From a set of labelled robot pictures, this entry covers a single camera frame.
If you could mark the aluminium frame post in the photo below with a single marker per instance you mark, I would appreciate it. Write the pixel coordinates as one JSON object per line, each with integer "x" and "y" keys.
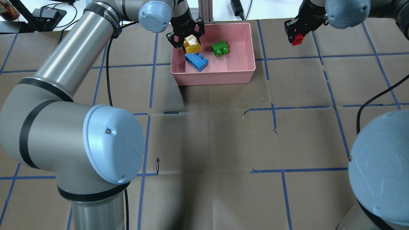
{"x": 206, "y": 10}

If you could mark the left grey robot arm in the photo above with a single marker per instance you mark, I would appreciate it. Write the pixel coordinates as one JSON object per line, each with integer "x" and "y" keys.
{"x": 95, "y": 151}

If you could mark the black device box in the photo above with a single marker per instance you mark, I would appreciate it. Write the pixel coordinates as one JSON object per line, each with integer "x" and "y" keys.
{"x": 49, "y": 14}

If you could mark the blue toy block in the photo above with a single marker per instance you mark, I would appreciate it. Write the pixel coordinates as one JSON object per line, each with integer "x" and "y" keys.
{"x": 197, "y": 60}

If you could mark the red toy block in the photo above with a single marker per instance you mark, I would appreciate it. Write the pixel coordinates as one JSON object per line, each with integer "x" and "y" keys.
{"x": 298, "y": 39}

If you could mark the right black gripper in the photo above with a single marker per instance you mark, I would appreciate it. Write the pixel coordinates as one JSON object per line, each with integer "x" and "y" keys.
{"x": 309, "y": 19}

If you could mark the pink plastic box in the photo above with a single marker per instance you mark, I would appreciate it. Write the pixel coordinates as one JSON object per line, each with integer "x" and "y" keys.
{"x": 237, "y": 67}

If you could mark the yellow toy block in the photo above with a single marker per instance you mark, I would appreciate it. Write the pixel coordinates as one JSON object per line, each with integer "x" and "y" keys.
{"x": 191, "y": 44}

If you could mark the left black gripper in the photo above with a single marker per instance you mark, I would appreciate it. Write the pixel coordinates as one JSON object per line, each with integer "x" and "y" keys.
{"x": 183, "y": 23}

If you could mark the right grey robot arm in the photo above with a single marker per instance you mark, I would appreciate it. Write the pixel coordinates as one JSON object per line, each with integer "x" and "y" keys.
{"x": 378, "y": 170}

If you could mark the green toy block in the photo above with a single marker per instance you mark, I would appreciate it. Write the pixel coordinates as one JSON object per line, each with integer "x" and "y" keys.
{"x": 220, "y": 48}

